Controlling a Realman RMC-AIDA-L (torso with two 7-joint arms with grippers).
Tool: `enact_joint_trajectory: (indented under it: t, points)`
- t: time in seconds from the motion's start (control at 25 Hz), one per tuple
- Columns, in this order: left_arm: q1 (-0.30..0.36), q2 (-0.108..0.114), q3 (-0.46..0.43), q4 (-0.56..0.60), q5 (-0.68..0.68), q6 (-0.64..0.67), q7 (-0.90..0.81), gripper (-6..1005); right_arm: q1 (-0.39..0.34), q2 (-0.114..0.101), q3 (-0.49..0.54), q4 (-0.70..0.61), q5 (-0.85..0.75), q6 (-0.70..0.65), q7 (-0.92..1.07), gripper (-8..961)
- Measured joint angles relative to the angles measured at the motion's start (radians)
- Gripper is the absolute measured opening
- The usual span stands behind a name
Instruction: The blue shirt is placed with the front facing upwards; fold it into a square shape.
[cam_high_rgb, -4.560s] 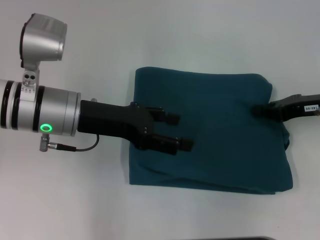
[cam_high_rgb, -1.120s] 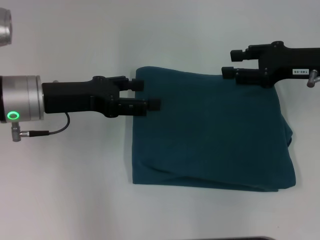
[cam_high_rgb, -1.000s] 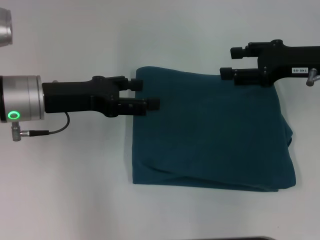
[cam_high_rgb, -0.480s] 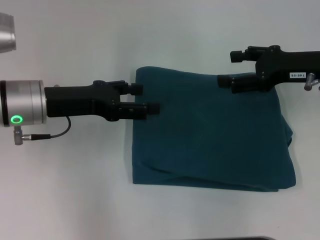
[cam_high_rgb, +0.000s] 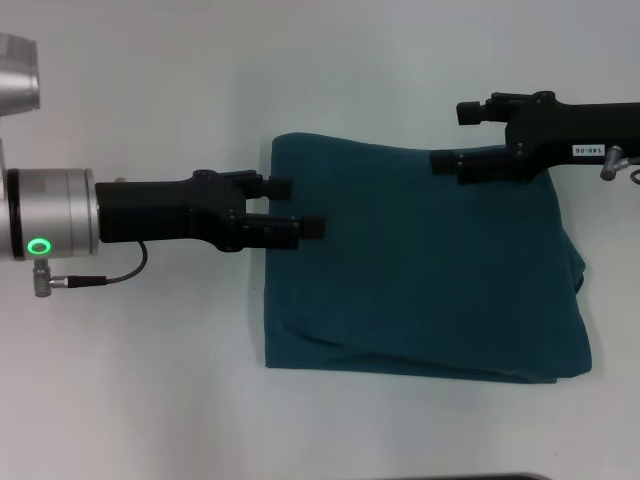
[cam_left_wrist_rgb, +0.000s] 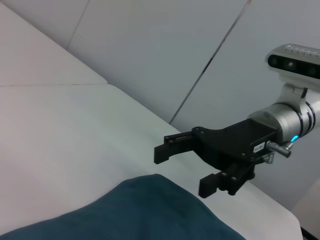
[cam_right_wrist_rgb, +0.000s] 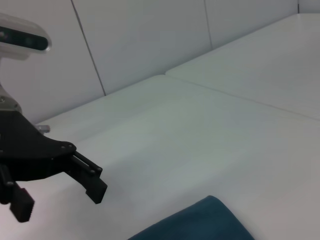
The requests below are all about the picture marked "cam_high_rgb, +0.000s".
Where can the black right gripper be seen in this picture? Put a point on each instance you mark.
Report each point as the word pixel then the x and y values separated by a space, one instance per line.
pixel 570 132

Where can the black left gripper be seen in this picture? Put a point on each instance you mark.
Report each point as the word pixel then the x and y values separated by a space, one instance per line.
pixel 165 212

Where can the teal T-shirt with FREE print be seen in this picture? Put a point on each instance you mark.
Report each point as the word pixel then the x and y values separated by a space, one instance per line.
pixel 425 260

